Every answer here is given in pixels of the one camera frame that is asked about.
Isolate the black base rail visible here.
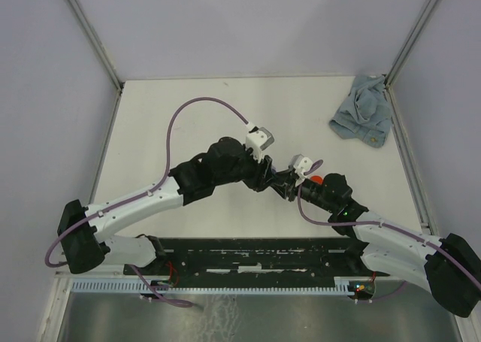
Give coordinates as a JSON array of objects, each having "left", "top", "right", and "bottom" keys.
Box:
[{"left": 139, "top": 238, "right": 374, "bottom": 288}]

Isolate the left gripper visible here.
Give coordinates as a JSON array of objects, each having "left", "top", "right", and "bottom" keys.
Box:
[{"left": 215, "top": 144, "right": 280, "bottom": 193}]

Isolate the blue denim cloth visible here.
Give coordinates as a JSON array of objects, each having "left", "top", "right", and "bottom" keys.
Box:
[{"left": 328, "top": 75, "right": 392, "bottom": 148}]

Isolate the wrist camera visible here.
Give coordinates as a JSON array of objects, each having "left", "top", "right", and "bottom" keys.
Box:
[
  {"left": 245, "top": 122, "right": 274, "bottom": 163},
  {"left": 289, "top": 154, "right": 313, "bottom": 183}
]

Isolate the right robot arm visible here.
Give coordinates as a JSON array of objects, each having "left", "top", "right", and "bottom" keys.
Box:
[{"left": 271, "top": 171, "right": 480, "bottom": 318}]

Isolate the white cable duct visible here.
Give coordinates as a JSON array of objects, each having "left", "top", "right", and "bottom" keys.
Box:
[{"left": 70, "top": 278, "right": 354, "bottom": 297}]

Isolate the purple cable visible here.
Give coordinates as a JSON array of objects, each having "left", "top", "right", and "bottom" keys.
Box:
[
  {"left": 44, "top": 97, "right": 251, "bottom": 307},
  {"left": 297, "top": 159, "right": 481, "bottom": 301}
]

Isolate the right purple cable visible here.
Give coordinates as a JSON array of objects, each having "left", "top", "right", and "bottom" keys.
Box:
[{"left": 297, "top": 159, "right": 481, "bottom": 301}]

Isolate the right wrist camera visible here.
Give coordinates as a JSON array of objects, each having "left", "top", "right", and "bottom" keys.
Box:
[{"left": 289, "top": 154, "right": 313, "bottom": 183}]

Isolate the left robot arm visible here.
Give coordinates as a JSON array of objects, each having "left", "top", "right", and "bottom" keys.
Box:
[{"left": 57, "top": 131, "right": 274, "bottom": 274}]

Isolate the left aluminium frame post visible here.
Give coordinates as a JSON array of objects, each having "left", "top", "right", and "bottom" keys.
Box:
[{"left": 65, "top": 0, "right": 124, "bottom": 91}]

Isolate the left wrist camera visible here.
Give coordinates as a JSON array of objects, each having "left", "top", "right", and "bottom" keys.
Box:
[{"left": 245, "top": 122, "right": 274, "bottom": 163}]

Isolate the right aluminium frame post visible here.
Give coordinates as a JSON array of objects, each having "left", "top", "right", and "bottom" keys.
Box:
[{"left": 385, "top": 0, "right": 442, "bottom": 88}]

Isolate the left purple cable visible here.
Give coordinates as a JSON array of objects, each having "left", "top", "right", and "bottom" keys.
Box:
[{"left": 44, "top": 97, "right": 251, "bottom": 307}]

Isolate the aluminium frame post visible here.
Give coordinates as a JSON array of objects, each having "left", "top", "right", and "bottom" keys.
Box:
[
  {"left": 385, "top": 0, "right": 442, "bottom": 88},
  {"left": 65, "top": 0, "right": 124, "bottom": 91}
]

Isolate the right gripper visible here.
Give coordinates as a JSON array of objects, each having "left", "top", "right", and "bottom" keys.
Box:
[{"left": 272, "top": 168, "right": 335, "bottom": 213}]

